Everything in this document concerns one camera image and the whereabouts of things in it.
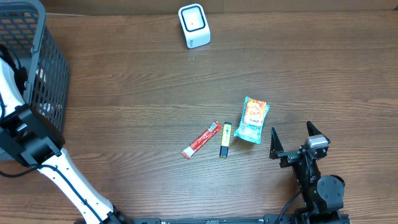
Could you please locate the red snack stick packet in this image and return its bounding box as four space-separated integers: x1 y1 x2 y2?
182 121 222 159

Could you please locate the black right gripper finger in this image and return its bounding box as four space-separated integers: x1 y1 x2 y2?
269 127 284 159
306 121 322 136

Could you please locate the grey plastic mesh basket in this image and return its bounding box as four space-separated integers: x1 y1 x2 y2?
0 0 71 162

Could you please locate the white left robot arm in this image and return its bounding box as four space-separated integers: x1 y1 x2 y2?
1 45 130 223

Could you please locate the teal wet wipes packet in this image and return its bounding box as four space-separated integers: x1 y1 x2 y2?
234 96 270 144

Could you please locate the yellow highlighter pen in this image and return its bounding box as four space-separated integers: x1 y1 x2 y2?
220 122 231 158

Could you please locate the white barcode scanner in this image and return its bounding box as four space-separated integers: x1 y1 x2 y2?
178 3 211 49

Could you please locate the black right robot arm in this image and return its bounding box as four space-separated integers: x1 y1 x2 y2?
269 121 350 224

